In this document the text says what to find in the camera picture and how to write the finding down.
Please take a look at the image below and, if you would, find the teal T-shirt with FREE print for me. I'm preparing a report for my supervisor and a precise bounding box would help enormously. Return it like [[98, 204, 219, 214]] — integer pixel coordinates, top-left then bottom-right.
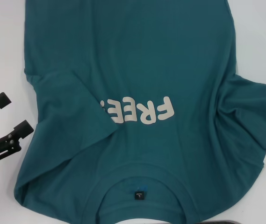
[[13, 0, 266, 224]]

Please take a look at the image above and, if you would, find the dark robot torso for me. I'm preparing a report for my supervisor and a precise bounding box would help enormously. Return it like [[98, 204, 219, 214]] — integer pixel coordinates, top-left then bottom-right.
[[201, 220, 238, 224]]

